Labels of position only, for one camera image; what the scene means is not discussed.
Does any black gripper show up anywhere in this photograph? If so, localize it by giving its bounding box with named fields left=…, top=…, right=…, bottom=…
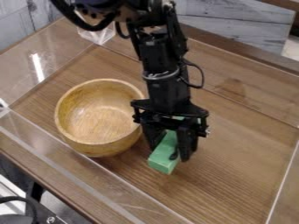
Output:
left=129, top=68, right=211, bottom=163

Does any green rectangular block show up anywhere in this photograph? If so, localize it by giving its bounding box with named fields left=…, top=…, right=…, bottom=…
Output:
left=146, top=130, right=180, bottom=175

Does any brown wooden bowl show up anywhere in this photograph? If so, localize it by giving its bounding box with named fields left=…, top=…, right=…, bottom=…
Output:
left=53, top=79, right=144, bottom=158

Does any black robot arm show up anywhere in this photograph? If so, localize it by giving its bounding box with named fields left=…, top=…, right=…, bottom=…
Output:
left=50, top=0, right=209, bottom=162

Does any black table leg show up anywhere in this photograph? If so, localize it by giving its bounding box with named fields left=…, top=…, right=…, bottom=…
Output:
left=26, top=182, right=45, bottom=202

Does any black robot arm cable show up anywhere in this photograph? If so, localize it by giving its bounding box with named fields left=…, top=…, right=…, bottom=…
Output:
left=179, top=58, right=205, bottom=89

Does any clear acrylic tray wall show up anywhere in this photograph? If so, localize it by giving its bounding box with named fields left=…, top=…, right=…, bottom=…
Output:
left=0, top=105, right=192, bottom=224

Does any clear acrylic corner bracket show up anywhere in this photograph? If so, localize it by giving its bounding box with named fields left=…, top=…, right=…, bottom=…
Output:
left=74, top=11, right=116, bottom=46

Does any black cable under table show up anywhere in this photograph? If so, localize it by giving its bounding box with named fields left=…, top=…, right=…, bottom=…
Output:
left=0, top=196, right=40, bottom=224

